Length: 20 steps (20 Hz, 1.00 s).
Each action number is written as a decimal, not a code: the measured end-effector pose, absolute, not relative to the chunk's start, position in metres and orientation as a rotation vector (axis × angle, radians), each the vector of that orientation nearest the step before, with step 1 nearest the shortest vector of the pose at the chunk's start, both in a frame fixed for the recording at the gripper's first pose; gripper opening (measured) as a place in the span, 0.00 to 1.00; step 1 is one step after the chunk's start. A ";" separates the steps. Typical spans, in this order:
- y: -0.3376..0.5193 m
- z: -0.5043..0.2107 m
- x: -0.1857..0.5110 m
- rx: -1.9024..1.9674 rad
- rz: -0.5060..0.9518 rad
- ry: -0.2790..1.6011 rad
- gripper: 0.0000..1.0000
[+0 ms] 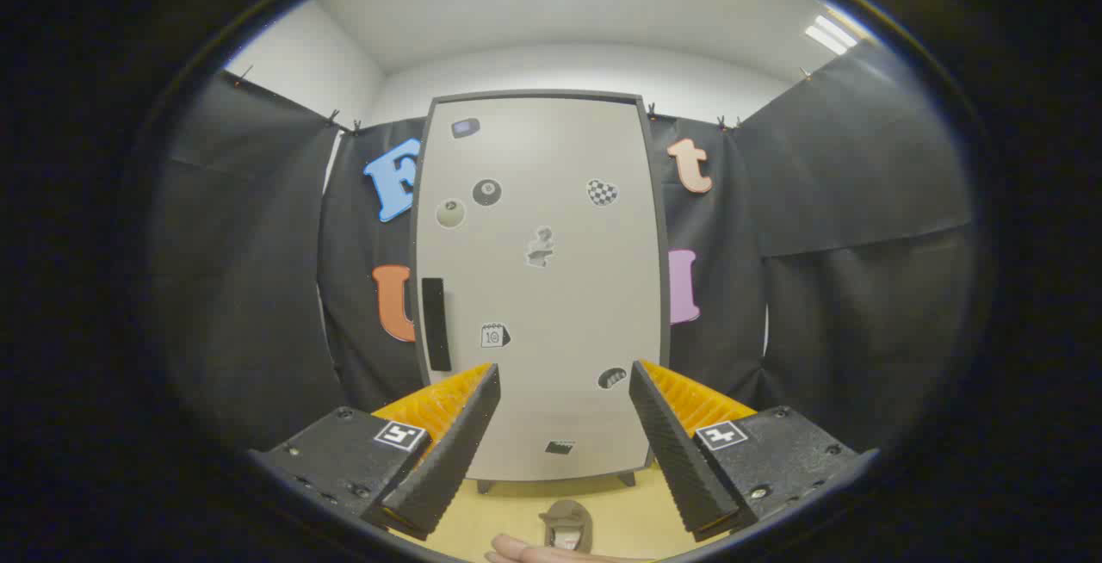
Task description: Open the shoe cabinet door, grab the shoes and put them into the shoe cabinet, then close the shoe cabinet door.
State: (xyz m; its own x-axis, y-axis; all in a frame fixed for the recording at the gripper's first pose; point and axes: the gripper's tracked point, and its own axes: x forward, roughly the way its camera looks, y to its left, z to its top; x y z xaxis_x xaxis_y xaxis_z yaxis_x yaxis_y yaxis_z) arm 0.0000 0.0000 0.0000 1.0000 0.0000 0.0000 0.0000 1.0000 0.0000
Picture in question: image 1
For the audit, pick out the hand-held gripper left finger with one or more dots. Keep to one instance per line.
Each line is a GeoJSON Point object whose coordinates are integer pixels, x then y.
{"type": "Point", "coordinates": [448, 460]}

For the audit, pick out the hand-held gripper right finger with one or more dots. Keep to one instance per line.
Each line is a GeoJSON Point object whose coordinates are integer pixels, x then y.
{"type": "Point", "coordinates": [680, 460]}

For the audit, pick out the brown fuzzy shoe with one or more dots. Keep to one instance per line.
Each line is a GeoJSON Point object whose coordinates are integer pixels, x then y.
{"type": "Point", "coordinates": [564, 516]}

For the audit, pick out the grey shoe cabinet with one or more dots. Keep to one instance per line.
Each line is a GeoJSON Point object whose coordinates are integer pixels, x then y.
{"type": "Point", "coordinates": [666, 287]}

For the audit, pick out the white shoe cabinet door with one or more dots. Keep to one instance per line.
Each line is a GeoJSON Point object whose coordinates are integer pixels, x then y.
{"type": "Point", "coordinates": [560, 305]}

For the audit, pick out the black backdrop cloth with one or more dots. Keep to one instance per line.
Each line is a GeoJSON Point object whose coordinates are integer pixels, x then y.
{"type": "Point", "coordinates": [861, 287]}

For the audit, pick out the small ceiling light panel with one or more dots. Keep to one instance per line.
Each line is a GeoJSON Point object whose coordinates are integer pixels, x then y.
{"type": "Point", "coordinates": [831, 34]}

